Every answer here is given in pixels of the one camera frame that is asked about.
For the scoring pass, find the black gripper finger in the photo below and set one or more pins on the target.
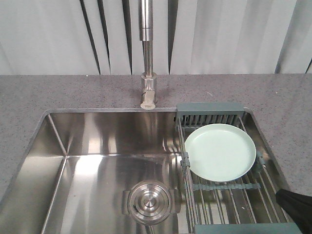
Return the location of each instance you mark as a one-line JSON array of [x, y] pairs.
[[298, 207]]

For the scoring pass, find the light green round plate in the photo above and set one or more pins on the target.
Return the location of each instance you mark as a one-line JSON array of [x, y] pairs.
[[220, 152]]

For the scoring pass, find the stainless steel faucet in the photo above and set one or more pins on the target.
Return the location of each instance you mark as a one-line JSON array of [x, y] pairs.
[[148, 77]]

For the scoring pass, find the grey over-sink drying rack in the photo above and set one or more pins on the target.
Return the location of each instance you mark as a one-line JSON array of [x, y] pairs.
[[246, 205]]

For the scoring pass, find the round steel sink drain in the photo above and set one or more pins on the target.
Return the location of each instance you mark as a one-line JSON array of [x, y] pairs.
[[150, 202]]

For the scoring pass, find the stainless steel sink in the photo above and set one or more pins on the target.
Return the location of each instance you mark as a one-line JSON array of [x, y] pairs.
[[78, 164]]

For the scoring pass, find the white pleated curtain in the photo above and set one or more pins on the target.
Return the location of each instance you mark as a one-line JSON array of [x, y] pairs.
[[101, 37]]

